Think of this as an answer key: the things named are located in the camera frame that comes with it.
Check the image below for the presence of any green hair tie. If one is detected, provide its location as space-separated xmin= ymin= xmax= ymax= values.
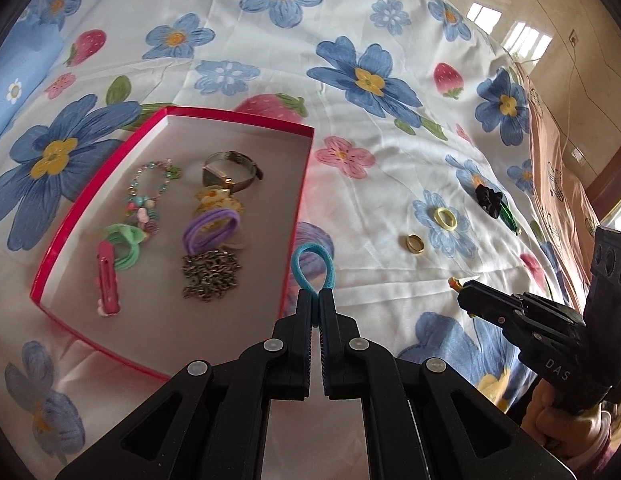
xmin=102 ymin=222 xmax=151 ymax=272

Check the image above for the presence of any light blue pillow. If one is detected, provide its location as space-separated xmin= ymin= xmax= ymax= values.
xmin=0 ymin=18 xmax=64 ymax=138

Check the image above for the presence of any pastel beaded bracelet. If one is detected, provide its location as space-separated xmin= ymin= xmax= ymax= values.
xmin=125 ymin=159 xmax=182 ymax=241

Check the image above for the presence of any yellow hair claw clip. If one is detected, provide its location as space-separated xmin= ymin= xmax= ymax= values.
xmin=193 ymin=185 xmax=244 ymax=217

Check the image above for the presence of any bronze chain necklace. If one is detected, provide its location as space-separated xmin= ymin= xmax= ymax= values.
xmin=180 ymin=248 xmax=243 ymax=302

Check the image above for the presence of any right hand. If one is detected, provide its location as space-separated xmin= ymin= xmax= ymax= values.
xmin=521 ymin=380 xmax=610 ymax=460

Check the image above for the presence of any red shallow jewelry box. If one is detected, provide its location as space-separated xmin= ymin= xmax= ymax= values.
xmin=30 ymin=106 xmax=314 ymax=377

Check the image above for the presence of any purple hair tie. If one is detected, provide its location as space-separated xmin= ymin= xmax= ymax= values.
xmin=181 ymin=208 xmax=242 ymax=256

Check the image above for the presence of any black scrunchie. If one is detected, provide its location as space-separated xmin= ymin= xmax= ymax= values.
xmin=475 ymin=184 xmax=506 ymax=219

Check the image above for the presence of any pink hair clip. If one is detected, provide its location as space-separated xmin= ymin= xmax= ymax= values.
xmin=97 ymin=240 xmax=120 ymax=318

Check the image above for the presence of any gold wristwatch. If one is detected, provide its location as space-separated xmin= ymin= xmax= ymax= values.
xmin=202 ymin=151 xmax=264 ymax=194

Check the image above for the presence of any yellow hair tie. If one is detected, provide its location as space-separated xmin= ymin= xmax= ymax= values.
xmin=433 ymin=206 xmax=459 ymax=233

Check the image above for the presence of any blue hair tie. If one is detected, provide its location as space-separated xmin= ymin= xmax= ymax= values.
xmin=290 ymin=242 xmax=338 ymax=293

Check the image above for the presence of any pink printed cloth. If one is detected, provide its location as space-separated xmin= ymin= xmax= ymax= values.
xmin=515 ymin=64 xmax=599 ymax=311

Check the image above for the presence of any floral white bedspread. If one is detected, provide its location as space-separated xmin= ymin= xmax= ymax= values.
xmin=0 ymin=0 xmax=562 ymax=479

